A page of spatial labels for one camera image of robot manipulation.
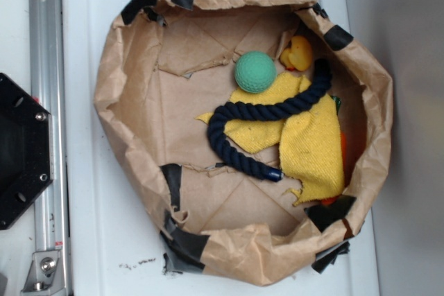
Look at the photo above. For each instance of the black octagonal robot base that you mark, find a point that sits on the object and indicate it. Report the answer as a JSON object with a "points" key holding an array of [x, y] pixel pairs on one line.
{"points": [[25, 151]]}

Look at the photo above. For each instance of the brown paper bin liner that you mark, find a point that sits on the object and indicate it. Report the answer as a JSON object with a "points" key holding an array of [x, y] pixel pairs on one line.
{"points": [[165, 62]]}

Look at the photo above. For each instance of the yellow terry cloth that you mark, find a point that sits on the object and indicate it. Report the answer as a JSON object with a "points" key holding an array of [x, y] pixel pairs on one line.
{"points": [[292, 129]]}

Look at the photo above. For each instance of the green dimpled ball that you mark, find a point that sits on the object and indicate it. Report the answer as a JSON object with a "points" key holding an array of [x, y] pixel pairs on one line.
{"points": [[255, 72]]}

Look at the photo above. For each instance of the yellow rubber duck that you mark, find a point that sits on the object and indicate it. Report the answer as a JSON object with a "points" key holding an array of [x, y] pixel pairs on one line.
{"points": [[299, 56]]}

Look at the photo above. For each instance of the green item under cloth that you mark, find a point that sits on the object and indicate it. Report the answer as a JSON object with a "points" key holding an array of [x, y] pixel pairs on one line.
{"points": [[337, 102]]}

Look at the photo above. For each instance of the orange toy under cloth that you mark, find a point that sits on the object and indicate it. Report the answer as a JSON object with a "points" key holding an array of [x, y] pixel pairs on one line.
{"points": [[331, 200]]}

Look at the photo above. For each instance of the white plastic tray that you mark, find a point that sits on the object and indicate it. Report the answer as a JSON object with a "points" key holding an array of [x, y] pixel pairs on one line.
{"points": [[115, 248]]}

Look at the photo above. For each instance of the metal corner bracket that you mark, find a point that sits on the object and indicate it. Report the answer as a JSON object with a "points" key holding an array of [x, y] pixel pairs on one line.
{"points": [[45, 275]]}

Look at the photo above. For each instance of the aluminium extrusion rail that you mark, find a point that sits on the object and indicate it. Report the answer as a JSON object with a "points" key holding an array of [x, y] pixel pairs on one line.
{"points": [[47, 85]]}

